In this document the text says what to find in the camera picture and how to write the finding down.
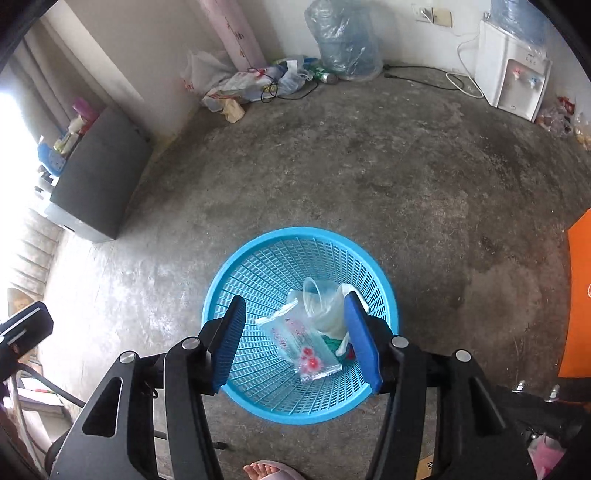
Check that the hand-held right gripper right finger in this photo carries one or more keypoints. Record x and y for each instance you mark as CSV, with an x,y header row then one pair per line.
x,y
362,341

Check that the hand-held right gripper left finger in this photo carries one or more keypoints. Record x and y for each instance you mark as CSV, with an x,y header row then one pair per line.
x,y
228,341

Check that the thin white plastic bag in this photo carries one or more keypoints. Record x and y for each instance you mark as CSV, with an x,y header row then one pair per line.
x,y
330,323

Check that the clear packet with red sweets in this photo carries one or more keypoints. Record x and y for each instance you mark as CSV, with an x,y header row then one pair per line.
x,y
300,337

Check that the clear plastic cup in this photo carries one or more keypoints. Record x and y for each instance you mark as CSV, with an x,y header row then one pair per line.
x,y
316,295

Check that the blue plastic mesh basket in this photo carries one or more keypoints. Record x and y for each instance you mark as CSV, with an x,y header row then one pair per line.
x,y
258,277

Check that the person's bare foot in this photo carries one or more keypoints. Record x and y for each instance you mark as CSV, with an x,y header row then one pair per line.
x,y
268,470

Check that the grey cabinet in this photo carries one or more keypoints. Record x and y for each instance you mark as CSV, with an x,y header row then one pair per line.
x,y
101,180

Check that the blue bottle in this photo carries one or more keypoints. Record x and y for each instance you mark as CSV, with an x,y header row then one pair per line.
x,y
51,159

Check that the orange board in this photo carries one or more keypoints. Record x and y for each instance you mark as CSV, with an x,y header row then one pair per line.
x,y
579,300

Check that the pink container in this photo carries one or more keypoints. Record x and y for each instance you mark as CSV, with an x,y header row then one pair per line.
x,y
84,110

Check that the beige curtain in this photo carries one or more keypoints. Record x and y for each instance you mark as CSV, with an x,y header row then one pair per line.
x,y
46,74

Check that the pile of plastic litter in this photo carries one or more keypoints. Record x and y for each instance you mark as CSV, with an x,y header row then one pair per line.
x,y
258,85

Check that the white shopping bag red print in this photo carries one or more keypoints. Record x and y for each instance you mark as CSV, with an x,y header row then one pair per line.
x,y
205,74

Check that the large empty water jug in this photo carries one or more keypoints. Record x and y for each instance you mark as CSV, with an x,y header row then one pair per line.
x,y
346,41

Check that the pile of snack packets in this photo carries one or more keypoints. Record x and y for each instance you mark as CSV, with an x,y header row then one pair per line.
x,y
565,120

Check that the white water dispenser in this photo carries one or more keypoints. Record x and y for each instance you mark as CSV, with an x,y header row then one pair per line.
x,y
508,74

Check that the pink paper roll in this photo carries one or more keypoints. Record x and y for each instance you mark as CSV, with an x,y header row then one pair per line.
x,y
235,32

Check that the blue dispenser water jug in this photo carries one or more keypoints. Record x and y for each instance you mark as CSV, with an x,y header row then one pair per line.
x,y
519,18

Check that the wall socket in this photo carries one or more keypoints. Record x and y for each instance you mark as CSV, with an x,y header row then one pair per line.
x,y
434,14

